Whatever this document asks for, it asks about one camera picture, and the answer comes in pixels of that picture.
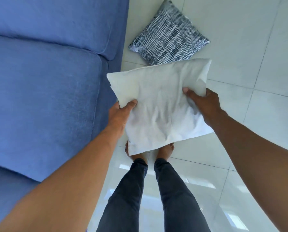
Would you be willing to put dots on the person's left hand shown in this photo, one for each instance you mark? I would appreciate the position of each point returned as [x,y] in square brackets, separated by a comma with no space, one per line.
[118,117]

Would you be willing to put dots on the person's right hand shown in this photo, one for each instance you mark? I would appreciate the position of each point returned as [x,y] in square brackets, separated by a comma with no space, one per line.
[208,103]

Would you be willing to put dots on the person's right thumb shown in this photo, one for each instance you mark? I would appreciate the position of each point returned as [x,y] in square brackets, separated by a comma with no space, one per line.
[191,93]

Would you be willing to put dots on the person's left thumb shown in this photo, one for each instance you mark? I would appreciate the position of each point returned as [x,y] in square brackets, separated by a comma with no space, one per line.
[129,105]

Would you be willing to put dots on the white pillow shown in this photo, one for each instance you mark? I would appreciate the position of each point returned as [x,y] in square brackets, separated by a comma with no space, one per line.
[162,106]

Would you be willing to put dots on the person's right forearm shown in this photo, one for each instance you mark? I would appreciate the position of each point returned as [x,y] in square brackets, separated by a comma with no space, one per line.
[260,166]

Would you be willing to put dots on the person's left forearm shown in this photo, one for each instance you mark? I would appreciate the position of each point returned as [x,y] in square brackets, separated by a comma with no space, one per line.
[61,183]

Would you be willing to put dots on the navy white patterned cushion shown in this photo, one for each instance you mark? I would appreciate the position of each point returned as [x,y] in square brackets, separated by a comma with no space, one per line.
[169,37]

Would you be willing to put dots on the blue fabric sofa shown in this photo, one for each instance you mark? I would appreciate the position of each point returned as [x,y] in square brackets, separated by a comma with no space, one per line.
[47,82]

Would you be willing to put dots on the person's left leg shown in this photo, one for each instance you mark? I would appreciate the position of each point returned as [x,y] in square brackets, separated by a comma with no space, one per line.
[124,193]

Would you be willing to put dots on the person's leg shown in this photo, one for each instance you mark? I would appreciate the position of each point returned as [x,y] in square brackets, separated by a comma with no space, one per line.
[176,190]
[124,193]

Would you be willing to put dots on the person's right leg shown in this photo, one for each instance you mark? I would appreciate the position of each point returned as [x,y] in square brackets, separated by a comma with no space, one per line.
[176,190]

